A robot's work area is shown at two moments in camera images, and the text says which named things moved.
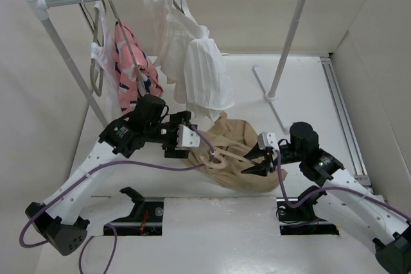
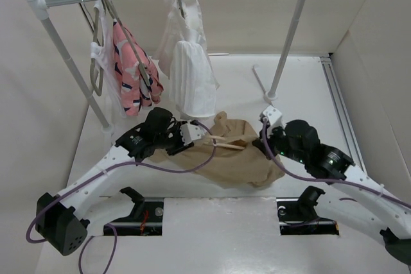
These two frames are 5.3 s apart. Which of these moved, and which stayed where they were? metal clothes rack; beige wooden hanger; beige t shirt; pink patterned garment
Moved: beige wooden hanger
Stayed: metal clothes rack; pink patterned garment; beige t shirt
